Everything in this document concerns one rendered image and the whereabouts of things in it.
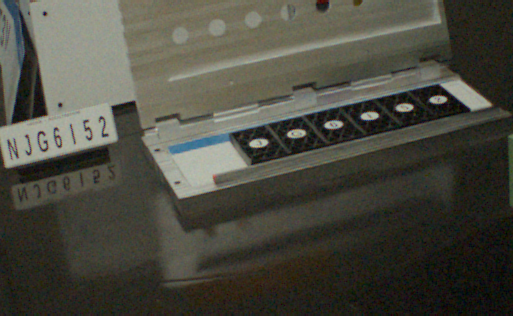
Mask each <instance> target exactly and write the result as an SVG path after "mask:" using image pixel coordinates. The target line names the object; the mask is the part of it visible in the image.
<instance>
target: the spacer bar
mask: <svg viewBox="0 0 513 316"><path fill-rule="evenodd" d="M440 85H442V86H443V88H445V89H446V90H447V91H449V92H450V93H451V94H453V95H454V96H455V98H457V99H459V100H461V101H462V102H463V103H465V104H466V106H468V107H469V108H470V109H471V111H474V110H477V109H481V108H484V107H485V108H488V107H491V104H490V103H489V102H488V101H487V100H485V99H484V98H482V96H481V95H479V94H478V93H476V92H475V91H474V90H472V88H470V87H469V86H468V85H466V84H465V83H464V82H462V80H460V79H459V80H455V81H452V82H447V83H443V84H440Z"/></svg>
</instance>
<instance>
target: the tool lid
mask: <svg viewBox="0 0 513 316"><path fill-rule="evenodd" d="M317 1H318V0H117V4H118V8H119V17H120V22H121V27H122V31H123V35H124V45H125V49H126V54H127V59H128V64H129V68H130V77H131V82H132V87H133V92H134V97H135V101H136V105H137V110H138V115H139V125H140V127H141V128H142V129H146V128H150V127H155V126H156V122H155V118H159V117H164V116H167V115H171V114H176V113H178V118H179V119H181V120H184V119H188V118H193V117H197V116H201V115H205V114H210V113H211V115H213V118H214V120H213V122H214V123H218V122H222V121H226V120H231V119H235V118H239V117H243V116H248V115H252V114H256V113H259V106H258V102H261V101H265V100H269V99H273V98H278V97H282V96H285V95H290V94H293V93H292V87H291V86H295V85H300V84H304V83H308V82H312V83H313V87H316V88H320V87H324V86H329V85H333V84H336V83H340V82H342V83H345V82H348V84H350V86H351V88H349V89H350V90H351V91H352V90H357V89H365V88H369V87H373V86H377V85H381V84H385V83H389V82H391V81H392V75H391V71H392V72H395V71H399V70H402V69H406V68H411V67H414V66H418V65H420V63H419V59H421V58H424V57H428V56H433V55H435V56H436V60H440V61H442V60H447V59H450V58H452V51H451V44H450V38H449V32H448V29H447V25H446V18H445V11H444V4H443V0H363V2H362V3H361V4H360V5H359V6H354V5H352V3H351V1H350V0H329V2H330V8H329V9H328V11H327V12H325V13H320V12H318V11H317V9H316V2H317ZM286 4H291V5H292V6H293V7H294V8H295V16H294V18H291V19H289V20H285V19H283V18H282V17H281V9H282V7H283V6H284V5H286ZM250 12H256V13H257V14H258V15H259V16H260V22H259V24H258V25H257V26H256V27H254V28H250V27H248V26H247V25H246V23H245V17H246V16H247V14H249V13H250ZM216 19H220V20H222V21H223V23H224V31H223V33H222V34H220V35H218V36H214V35H212V34H211V33H210V31H209V24H210V22H211V21H212V20H216ZM182 27H184V28H185V29H186V30H187V31H188V39H187V40H186V41H185V42H184V43H182V44H177V43H175V42H174V40H173V38H172V33H173V31H174V30H175V29H178V28H182ZM229 81H230V82H229Z"/></svg>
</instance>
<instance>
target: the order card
mask: <svg viewBox="0 0 513 316"><path fill-rule="evenodd" d="M114 141H118V135H117V131H116V127H115V123H114V119H113V114H112V110H111V107H110V103H109V102H108V101H106V102H102V103H98V104H93V105H90V106H85V107H81V108H77V109H73V110H69V111H65V112H61V113H57V114H53V115H48V116H45V117H40V118H37V119H33V120H29V121H25V122H21V123H17V124H13V125H10V126H5V127H2V128H0V143H1V148H2V155H3V159H4V163H5V166H6V167H7V168H9V167H13V166H21V165H24V164H28V163H31V162H36V161H39V160H43V159H47V158H51V157H55V156H58V155H63V154H66V153H70V152H75V151H78V150H82V149H86V148H90V147H94V146H98V145H102V144H106V143H110V142H114Z"/></svg>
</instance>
